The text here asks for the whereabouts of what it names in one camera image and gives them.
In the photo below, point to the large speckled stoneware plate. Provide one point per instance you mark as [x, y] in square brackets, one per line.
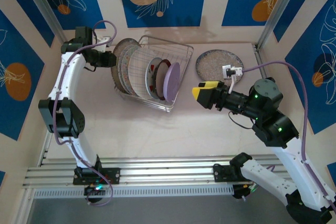
[210, 64]
[123, 45]

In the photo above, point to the white blue grid plate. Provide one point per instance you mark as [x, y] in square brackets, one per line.
[137, 74]

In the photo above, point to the lilac plate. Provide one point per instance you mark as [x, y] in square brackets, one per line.
[171, 82]

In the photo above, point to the white watermelon print plate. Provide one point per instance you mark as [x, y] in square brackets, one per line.
[150, 77]

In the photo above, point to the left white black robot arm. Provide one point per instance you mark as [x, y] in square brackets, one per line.
[65, 77]

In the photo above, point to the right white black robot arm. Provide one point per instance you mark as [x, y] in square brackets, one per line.
[296, 166]

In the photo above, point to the dark red rimmed plate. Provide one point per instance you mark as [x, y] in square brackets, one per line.
[160, 77]

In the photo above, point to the black control box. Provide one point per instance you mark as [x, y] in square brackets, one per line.
[240, 193]
[92, 190]

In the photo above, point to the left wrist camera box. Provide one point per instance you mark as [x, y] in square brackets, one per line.
[105, 41]

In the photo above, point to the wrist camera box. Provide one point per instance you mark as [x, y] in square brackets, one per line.
[105, 41]
[236, 71]

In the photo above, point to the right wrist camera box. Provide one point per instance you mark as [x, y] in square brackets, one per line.
[236, 71]

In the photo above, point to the aluminium table side rail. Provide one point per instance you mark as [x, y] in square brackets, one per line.
[260, 61]
[46, 150]

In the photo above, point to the aluminium corner post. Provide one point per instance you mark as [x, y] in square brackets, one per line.
[279, 11]
[48, 11]

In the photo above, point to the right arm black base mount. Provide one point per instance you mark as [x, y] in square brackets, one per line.
[221, 174]

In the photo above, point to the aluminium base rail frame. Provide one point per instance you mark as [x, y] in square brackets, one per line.
[170, 171]

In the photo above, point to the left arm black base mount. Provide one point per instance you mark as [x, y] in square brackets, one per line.
[113, 175]

